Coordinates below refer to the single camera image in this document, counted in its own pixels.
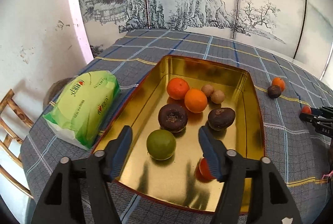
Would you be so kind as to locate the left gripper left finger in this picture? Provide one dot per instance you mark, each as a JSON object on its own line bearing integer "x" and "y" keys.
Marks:
{"x": 61, "y": 200}

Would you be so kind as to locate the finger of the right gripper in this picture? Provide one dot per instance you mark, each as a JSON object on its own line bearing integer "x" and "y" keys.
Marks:
{"x": 309, "y": 117}
{"x": 322, "y": 111}

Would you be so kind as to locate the orange persimmon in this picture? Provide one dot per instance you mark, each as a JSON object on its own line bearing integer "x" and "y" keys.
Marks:
{"x": 307, "y": 110}

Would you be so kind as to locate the red tomato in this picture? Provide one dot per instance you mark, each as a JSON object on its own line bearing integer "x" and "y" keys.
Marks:
{"x": 204, "y": 170}

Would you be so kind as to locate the dark passion fruit small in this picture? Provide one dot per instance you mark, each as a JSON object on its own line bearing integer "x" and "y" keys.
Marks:
{"x": 274, "y": 91}

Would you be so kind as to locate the green round fruit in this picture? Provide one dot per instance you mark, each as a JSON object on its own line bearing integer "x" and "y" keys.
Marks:
{"x": 161, "y": 144}

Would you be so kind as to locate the dark passion fruit large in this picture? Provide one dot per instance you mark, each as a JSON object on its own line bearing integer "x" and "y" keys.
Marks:
{"x": 173, "y": 118}

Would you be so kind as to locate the small orange tangerine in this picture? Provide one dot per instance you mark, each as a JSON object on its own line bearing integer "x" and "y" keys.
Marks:
{"x": 195, "y": 101}

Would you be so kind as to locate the red gold metal tin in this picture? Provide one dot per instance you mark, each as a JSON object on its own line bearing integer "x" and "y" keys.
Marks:
{"x": 177, "y": 181}

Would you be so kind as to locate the green tissue pack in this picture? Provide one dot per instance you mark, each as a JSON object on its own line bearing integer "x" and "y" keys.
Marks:
{"x": 82, "y": 107}

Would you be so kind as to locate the bamboo chair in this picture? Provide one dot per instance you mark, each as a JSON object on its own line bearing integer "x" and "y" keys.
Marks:
{"x": 10, "y": 137}

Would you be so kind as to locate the grey round stone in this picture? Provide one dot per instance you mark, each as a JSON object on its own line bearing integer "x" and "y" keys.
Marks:
{"x": 54, "y": 89}

